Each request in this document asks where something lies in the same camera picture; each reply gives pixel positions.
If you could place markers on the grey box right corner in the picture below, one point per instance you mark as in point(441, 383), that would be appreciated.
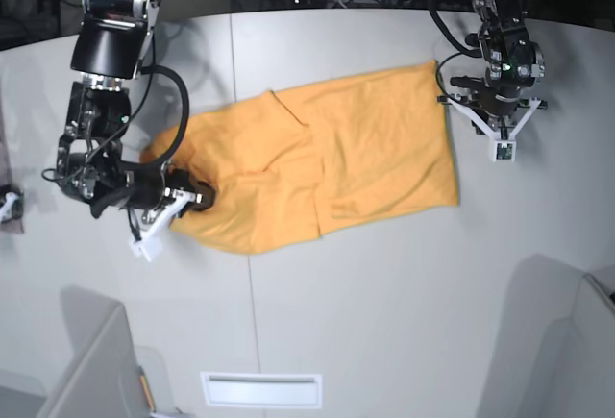
point(593, 319)

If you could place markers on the orange yellow T-shirt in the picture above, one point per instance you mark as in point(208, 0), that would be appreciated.
point(289, 166)

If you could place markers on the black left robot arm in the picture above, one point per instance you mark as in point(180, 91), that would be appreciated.
point(514, 64)

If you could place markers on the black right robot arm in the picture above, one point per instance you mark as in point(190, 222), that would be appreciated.
point(115, 38)

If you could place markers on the grey box corner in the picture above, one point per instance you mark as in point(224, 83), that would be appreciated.
point(593, 319)
point(102, 379)

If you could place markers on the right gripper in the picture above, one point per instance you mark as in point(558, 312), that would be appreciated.
point(149, 189)

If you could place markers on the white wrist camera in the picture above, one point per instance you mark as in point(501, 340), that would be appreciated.
point(503, 150)
point(149, 245)

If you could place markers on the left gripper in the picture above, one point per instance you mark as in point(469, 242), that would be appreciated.
point(493, 111)

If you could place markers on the orange pencil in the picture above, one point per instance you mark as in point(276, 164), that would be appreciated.
point(147, 392)

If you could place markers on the folded pink cloth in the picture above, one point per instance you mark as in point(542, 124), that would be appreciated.
point(12, 198)

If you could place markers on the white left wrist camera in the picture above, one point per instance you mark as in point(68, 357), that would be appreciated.
point(503, 150)

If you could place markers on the grey box left corner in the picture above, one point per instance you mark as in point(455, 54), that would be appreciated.
point(102, 379)

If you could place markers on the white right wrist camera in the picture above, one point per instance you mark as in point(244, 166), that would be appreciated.
point(149, 245)

